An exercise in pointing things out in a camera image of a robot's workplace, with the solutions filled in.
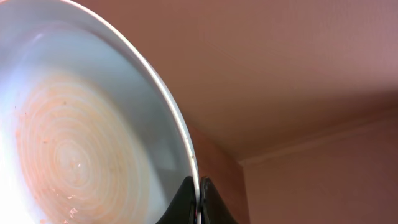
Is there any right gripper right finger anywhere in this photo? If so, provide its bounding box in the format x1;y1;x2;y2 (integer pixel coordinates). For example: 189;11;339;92
200;177;238;224

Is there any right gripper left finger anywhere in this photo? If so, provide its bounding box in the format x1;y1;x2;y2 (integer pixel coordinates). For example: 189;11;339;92
156;176;196;224

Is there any white plate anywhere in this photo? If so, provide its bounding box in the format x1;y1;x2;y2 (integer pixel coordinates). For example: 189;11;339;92
1;1;201;224

